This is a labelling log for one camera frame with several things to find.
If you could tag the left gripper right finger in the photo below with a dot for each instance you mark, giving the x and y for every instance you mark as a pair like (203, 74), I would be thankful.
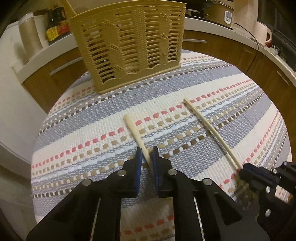
(202, 210)

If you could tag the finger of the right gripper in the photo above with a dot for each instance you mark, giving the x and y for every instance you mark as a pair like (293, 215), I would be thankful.
(267, 175)
(254, 180)

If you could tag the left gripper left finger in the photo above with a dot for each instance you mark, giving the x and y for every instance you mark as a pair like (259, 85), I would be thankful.
(92, 210)

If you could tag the wooden chopstick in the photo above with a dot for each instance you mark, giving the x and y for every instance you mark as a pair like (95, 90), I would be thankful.
(136, 135)
(214, 132)

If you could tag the pink electric kettle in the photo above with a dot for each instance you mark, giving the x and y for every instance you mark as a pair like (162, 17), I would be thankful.
(262, 33)

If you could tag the tan plastic utensil basket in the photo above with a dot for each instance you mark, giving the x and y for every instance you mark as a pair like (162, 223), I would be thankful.
(126, 42)

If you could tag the beige rice cooker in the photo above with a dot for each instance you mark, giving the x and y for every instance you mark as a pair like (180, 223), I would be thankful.
(218, 12)

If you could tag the grey cylindrical canister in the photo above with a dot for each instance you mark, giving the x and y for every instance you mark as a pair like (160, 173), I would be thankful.
(29, 34)

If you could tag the dark soy sauce bottle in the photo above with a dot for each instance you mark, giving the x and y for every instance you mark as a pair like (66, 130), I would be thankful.
(52, 27)

